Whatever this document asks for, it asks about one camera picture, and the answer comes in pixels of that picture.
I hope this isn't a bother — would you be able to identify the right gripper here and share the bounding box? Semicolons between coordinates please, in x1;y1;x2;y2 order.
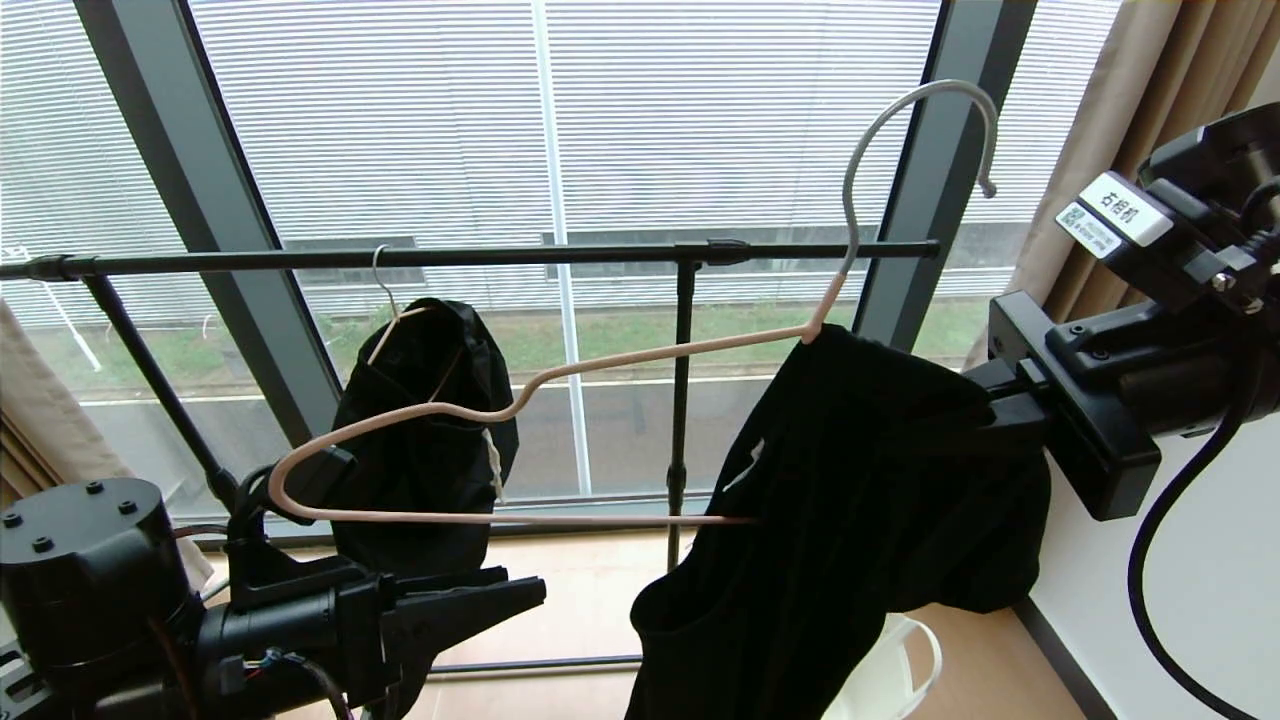
985;290;1280;522

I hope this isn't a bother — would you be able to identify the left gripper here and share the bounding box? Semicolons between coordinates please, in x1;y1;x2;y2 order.
197;566;549;716

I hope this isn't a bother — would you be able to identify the black garment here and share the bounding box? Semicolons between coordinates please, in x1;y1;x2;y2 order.
328;296;521;720

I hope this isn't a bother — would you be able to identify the black t-shirt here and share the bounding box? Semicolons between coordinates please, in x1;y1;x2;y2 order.
625;322;1053;720

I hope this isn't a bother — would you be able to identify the pink clothes hanger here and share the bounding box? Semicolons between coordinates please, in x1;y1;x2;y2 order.
365;244;466;413
266;78;1001;528

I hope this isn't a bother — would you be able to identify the black clothes rack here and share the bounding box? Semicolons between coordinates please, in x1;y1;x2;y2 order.
0;238;943;676

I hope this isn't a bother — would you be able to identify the white laundry basket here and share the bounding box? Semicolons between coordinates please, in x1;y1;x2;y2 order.
820;612;944;720

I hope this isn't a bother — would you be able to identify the window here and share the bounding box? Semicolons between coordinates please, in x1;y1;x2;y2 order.
0;0;1121;546

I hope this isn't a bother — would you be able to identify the black cable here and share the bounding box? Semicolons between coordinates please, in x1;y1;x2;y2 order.
1127;380;1280;720
232;465;276;531

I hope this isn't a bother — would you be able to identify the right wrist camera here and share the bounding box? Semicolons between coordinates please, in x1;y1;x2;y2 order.
1055;170;1280;313

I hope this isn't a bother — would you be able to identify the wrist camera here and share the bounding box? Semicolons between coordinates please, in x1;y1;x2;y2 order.
1055;170;1280;313
225;447;359;606

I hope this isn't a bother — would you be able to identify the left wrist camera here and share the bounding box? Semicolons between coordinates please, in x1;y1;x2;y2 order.
225;447;359;606

